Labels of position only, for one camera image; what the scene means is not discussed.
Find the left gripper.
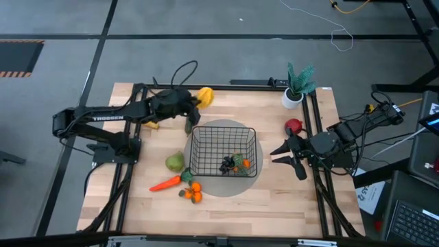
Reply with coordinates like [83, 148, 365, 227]
[150, 87, 202, 126]

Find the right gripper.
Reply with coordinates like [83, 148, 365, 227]
[270, 129, 315, 182]

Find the orange tangerine cluster with leaves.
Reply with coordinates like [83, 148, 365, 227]
[178, 180, 204, 204]
[233, 157, 253, 176]

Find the green pear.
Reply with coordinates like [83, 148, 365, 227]
[165, 150, 186, 174]

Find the black grape bunch with leaf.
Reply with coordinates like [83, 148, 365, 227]
[219, 152, 245, 175]

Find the orange carrot with green top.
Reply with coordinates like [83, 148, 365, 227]
[148, 167, 195, 192]

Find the green plant in white pot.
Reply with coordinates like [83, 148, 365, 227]
[281, 62, 318, 110]

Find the round grey mat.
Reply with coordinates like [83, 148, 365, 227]
[182, 119, 264, 198]

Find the white paper sheet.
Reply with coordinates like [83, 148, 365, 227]
[355, 167, 387, 216]

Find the grey case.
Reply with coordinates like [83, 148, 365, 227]
[407, 91, 439, 189]

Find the black laptop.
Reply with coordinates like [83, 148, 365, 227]
[380, 170, 439, 247]

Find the tablet with lit screen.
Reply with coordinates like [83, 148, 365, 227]
[417, 111, 439, 137]

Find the red object with white part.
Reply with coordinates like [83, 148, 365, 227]
[425, 157, 439, 174]

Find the black hazard-striped floor mat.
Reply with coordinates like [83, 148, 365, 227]
[0, 39, 45, 78]

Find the black chair base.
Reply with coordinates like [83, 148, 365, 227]
[0, 150, 27, 165]

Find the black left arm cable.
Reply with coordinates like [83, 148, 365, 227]
[170, 60, 199, 91]

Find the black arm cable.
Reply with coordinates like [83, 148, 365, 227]
[337, 91, 395, 176]
[170, 60, 199, 91]

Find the black aluminium table frame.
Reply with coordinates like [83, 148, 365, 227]
[77, 83, 366, 241]

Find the black wire basket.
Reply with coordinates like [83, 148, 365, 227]
[189, 125, 259, 178]

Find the silver bracket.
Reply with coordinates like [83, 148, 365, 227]
[108, 235, 147, 246]
[297, 239, 337, 247]

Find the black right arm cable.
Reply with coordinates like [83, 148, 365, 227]
[337, 91, 395, 176]

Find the thin white floor cable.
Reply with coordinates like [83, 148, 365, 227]
[279, 0, 355, 53]

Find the yellow cable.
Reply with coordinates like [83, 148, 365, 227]
[397, 98, 423, 108]
[329, 0, 372, 15]

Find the black front rail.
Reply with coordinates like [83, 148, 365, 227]
[0, 231, 439, 247]

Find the black desk leg frame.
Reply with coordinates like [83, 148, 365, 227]
[372, 0, 439, 93]

